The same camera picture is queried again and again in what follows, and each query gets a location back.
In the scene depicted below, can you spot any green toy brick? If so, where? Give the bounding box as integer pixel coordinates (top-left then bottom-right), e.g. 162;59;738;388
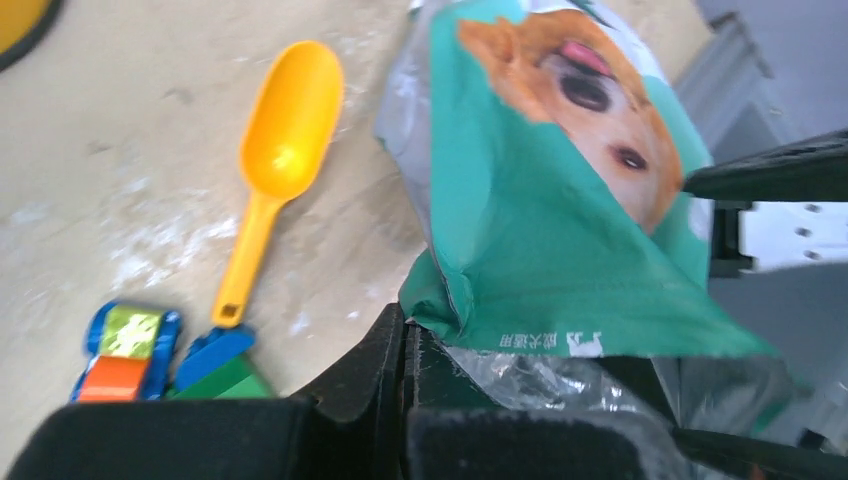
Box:
167;355;277;400

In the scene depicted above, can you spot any green dog food bag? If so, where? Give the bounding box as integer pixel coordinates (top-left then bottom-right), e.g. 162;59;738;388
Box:
375;1;798;434

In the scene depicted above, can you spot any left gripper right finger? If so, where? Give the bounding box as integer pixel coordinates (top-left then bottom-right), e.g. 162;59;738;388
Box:
402;326;501;479

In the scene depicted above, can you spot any yellow plastic scoop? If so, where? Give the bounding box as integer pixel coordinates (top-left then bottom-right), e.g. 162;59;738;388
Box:
211;40;344;328

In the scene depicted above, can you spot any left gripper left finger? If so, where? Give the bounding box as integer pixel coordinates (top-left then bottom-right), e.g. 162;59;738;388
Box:
294;303;406;479

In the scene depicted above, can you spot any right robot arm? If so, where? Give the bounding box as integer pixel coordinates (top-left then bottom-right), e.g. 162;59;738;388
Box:
683;130;847;278

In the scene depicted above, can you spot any blue toy brick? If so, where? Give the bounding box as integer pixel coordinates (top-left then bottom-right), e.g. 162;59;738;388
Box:
173;325;255;391

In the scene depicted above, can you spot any orange blue toy truck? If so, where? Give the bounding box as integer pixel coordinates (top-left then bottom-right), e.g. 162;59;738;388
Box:
70;301;183;403

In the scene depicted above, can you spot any yellow double pet bowl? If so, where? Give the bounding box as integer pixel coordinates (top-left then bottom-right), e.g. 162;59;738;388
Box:
1;0;64;71

